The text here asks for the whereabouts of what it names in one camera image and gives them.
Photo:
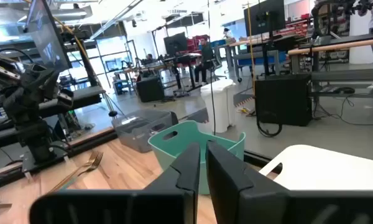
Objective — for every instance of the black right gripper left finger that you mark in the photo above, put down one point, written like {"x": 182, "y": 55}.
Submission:
{"x": 161, "y": 205}

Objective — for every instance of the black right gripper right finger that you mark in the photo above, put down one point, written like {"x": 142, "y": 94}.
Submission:
{"x": 267, "y": 205}

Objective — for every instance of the teal plastic bin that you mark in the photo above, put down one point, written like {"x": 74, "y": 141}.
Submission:
{"x": 186, "y": 133}

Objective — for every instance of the white plastic bin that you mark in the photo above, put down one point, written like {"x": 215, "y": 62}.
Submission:
{"x": 323, "y": 168}

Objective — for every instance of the gold spoon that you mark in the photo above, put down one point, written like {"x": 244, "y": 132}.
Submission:
{"x": 94, "y": 157}

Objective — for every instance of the hazard-striped floor mat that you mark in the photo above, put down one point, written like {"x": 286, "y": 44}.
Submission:
{"x": 244, "y": 101}

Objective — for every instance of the black monitor screen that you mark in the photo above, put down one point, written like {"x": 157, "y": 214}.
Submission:
{"x": 48, "y": 40}

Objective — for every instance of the black computer case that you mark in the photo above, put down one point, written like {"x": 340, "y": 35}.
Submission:
{"x": 150, "y": 90}
{"x": 283, "y": 99}

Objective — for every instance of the grey plastic bin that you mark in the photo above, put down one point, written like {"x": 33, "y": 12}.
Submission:
{"x": 136, "y": 130}

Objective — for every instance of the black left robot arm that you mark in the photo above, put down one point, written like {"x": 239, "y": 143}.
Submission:
{"x": 31, "y": 137}

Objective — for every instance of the wooden-top workbench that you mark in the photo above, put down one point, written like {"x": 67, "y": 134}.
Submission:
{"x": 329, "y": 47}

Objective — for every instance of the black monitor on stand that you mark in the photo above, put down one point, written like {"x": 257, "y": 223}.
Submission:
{"x": 264, "y": 18}
{"x": 175, "y": 43}

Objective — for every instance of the white trash can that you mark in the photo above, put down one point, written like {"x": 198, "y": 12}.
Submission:
{"x": 217, "y": 105}

